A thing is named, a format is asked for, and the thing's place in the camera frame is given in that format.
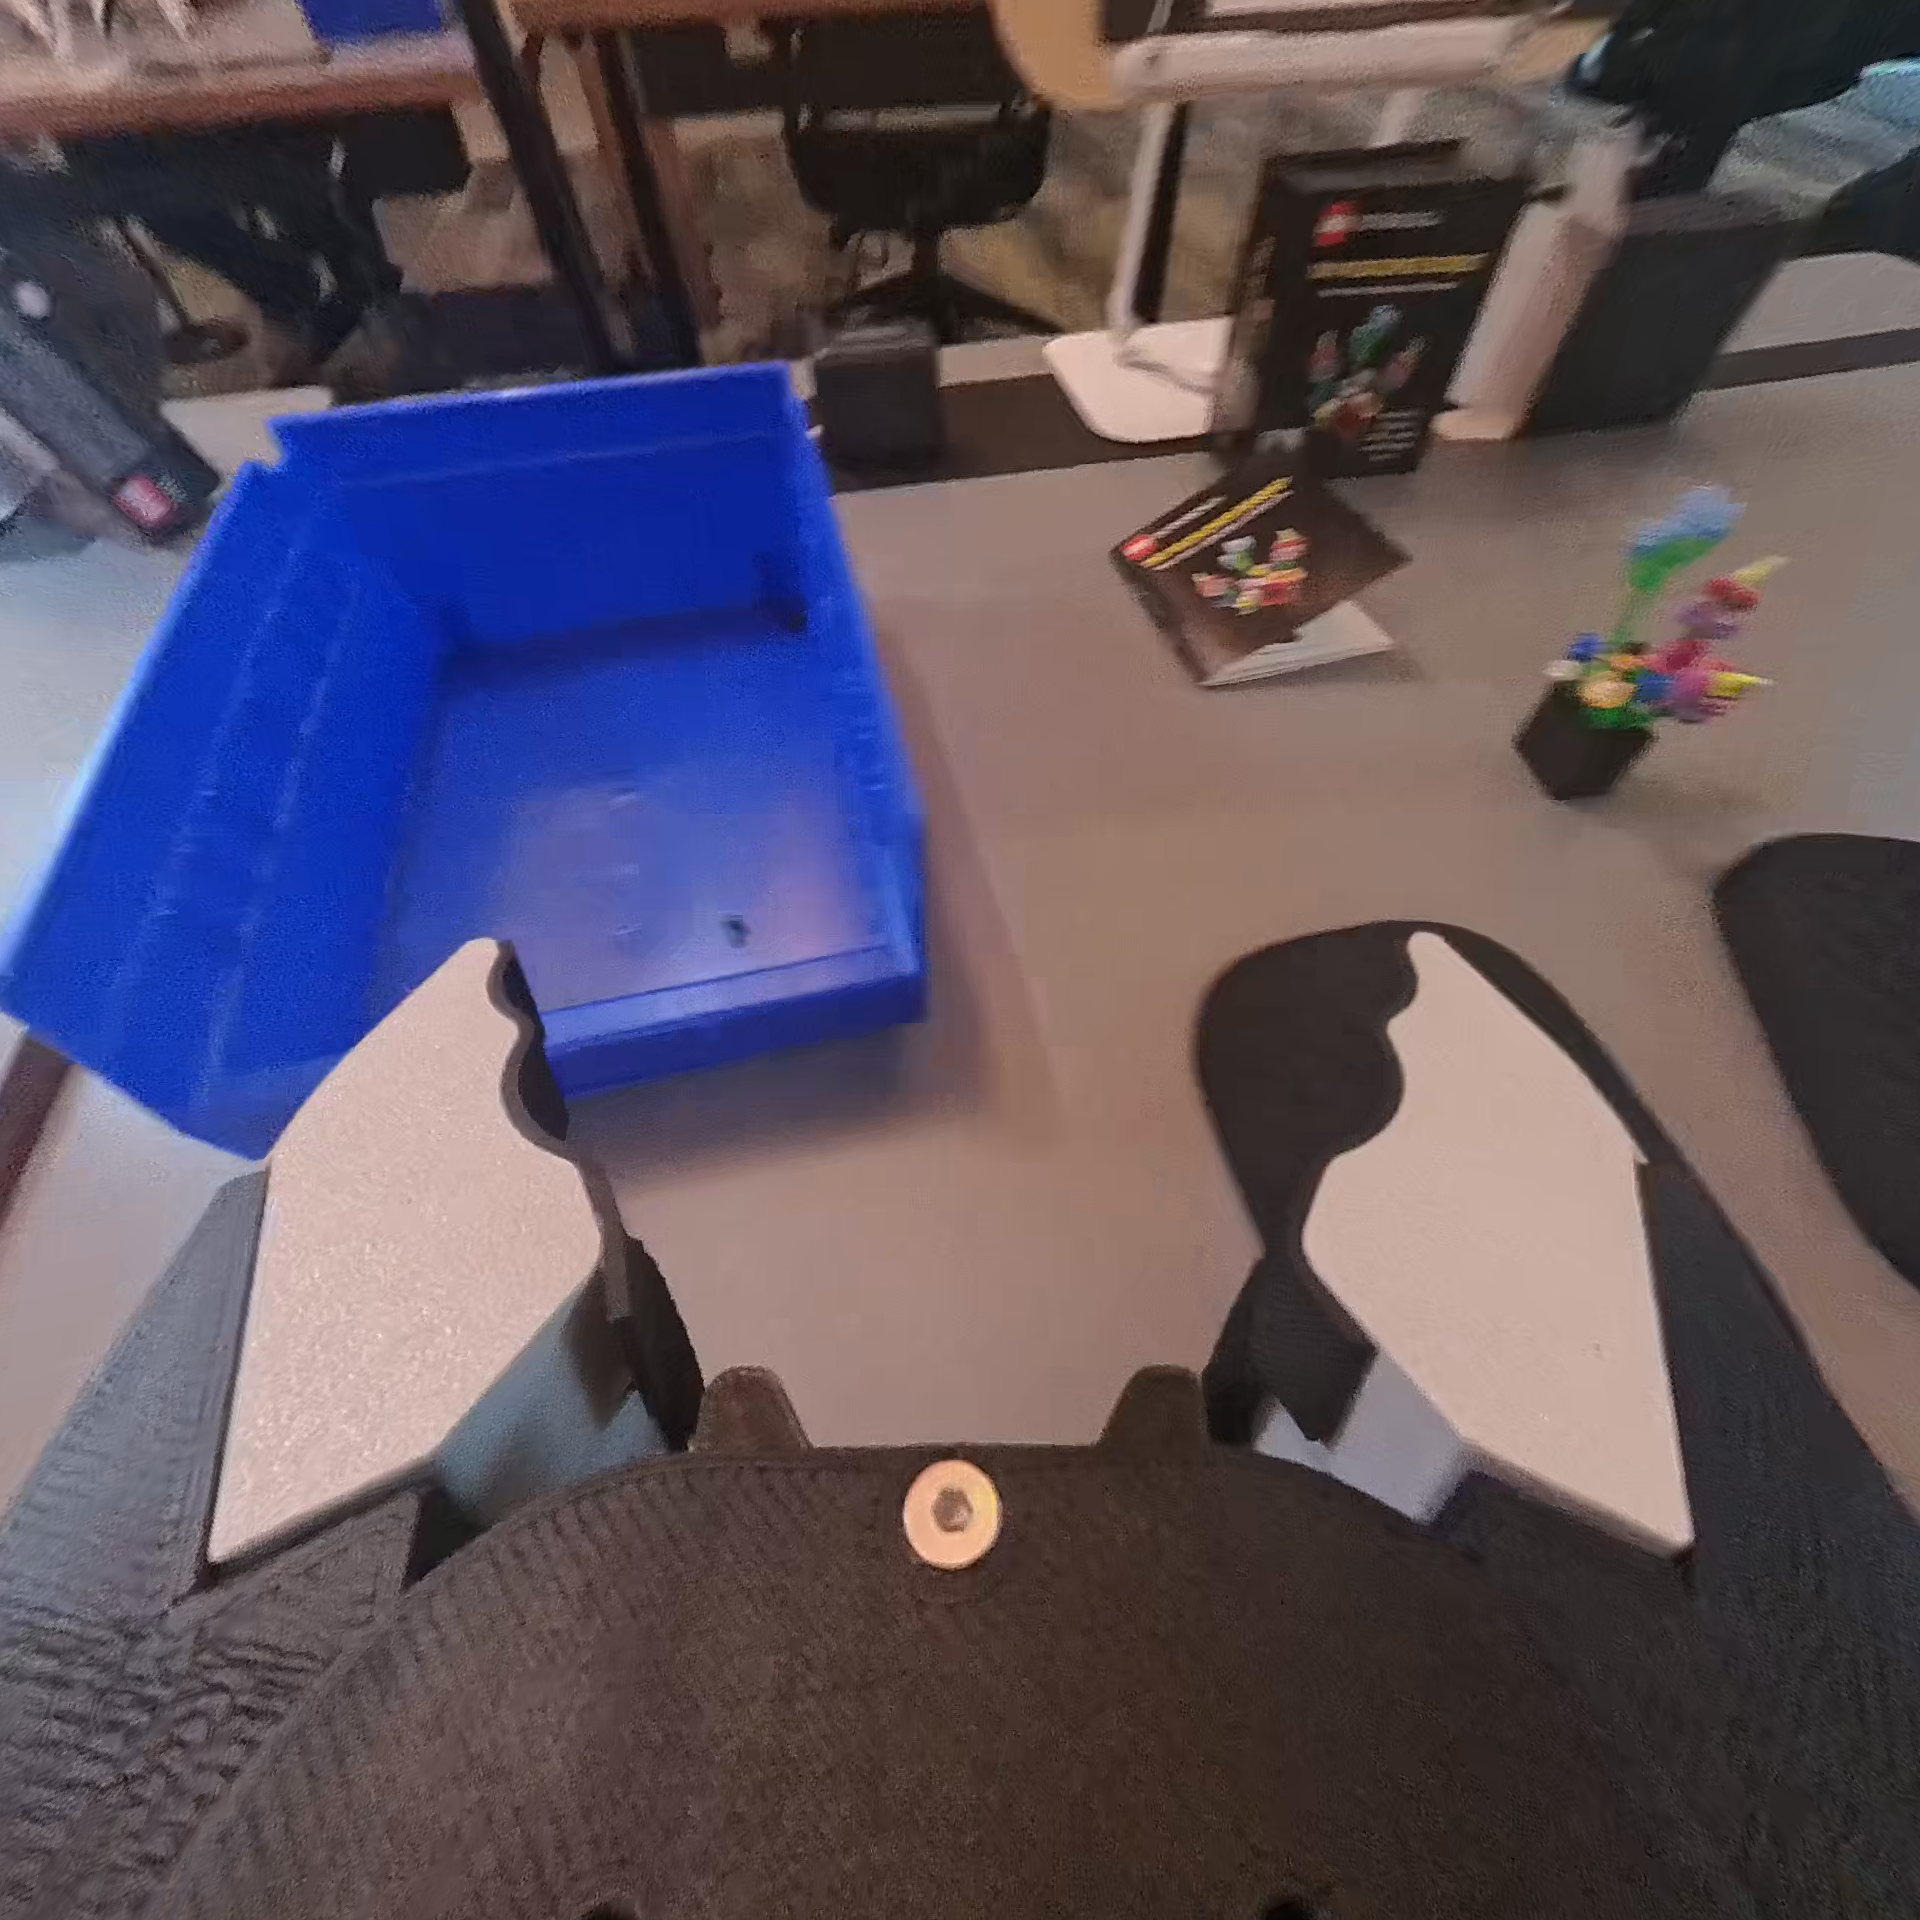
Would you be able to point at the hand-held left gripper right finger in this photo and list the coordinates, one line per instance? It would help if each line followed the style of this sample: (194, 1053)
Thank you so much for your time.
(1499, 1277)

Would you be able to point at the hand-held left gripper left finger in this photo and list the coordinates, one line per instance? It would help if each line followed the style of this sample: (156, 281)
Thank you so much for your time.
(405, 1230)

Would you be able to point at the lego instruction booklet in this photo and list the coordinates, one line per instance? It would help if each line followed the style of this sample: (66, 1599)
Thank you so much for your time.
(1244, 564)

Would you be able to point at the lego flower bouquet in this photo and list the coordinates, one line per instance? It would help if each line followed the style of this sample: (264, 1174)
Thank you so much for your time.
(1635, 674)

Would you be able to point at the black lego set box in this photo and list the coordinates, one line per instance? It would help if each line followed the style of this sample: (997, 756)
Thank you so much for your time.
(1357, 317)

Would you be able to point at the large blue plastic bin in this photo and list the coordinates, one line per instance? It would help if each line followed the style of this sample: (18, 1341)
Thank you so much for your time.
(299, 750)

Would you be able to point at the black printed cardboard box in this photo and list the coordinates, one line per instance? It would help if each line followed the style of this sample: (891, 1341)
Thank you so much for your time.
(90, 428)

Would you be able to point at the small black box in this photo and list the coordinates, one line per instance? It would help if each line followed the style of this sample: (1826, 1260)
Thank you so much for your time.
(879, 399)

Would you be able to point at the white document stand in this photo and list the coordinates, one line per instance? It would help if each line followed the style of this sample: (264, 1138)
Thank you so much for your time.
(1141, 375)

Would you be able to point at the black block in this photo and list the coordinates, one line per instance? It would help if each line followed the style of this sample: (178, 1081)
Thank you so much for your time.
(1664, 317)

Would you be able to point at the black metal pole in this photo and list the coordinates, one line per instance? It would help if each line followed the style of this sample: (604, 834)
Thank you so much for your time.
(547, 196)

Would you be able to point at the wooden work table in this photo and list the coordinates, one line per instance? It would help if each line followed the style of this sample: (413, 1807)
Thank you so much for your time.
(224, 90)

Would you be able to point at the black office chair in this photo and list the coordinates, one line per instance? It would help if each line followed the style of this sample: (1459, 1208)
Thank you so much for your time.
(914, 165)

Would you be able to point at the beige rounded board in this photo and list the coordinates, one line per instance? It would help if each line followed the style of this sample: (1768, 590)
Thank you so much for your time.
(1050, 53)

